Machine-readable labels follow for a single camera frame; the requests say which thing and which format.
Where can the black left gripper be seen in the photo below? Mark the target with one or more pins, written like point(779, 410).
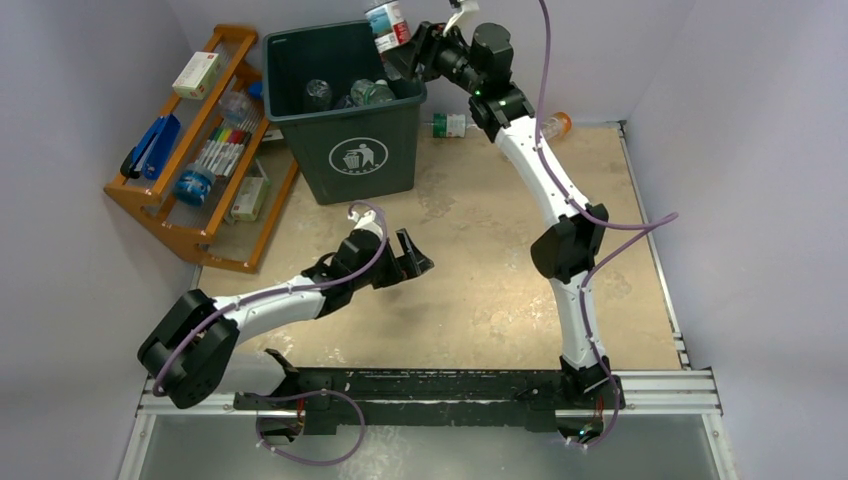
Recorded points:
point(399, 270)

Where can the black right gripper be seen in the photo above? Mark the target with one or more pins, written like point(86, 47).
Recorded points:
point(423, 49)

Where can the red white label bottle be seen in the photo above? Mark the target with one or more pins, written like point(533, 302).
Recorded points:
point(388, 24)

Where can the green white label bottle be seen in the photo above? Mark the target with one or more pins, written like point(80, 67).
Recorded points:
point(449, 125)

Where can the crushed clear unlabelled bottle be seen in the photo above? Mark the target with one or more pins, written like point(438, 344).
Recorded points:
point(318, 96)

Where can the dark green trash bin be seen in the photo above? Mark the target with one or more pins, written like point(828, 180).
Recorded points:
point(344, 154)

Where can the orange drink bottle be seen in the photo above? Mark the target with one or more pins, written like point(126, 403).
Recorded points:
point(556, 126)

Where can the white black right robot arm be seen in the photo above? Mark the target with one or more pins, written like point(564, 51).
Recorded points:
point(565, 253)

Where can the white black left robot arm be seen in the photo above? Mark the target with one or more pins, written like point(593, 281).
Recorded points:
point(189, 350)

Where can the green white staples box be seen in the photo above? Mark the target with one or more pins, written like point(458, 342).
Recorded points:
point(250, 198)

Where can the clear plastic cup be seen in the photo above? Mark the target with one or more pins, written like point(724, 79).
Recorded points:
point(235, 107)

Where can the coloured marker set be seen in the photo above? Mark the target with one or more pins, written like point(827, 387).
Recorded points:
point(221, 150)

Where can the white red small box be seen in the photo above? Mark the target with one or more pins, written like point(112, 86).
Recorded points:
point(197, 78)

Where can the orange wooden shelf rack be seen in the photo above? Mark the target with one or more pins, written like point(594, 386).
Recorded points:
point(208, 235)

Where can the blue tape roll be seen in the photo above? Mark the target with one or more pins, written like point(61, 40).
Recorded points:
point(194, 185)

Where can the blue stapler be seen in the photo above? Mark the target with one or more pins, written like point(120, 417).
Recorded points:
point(149, 157)

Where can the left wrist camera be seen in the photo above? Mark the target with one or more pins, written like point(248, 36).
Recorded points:
point(367, 218)

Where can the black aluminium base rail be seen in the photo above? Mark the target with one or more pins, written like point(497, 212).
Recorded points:
point(535, 400)

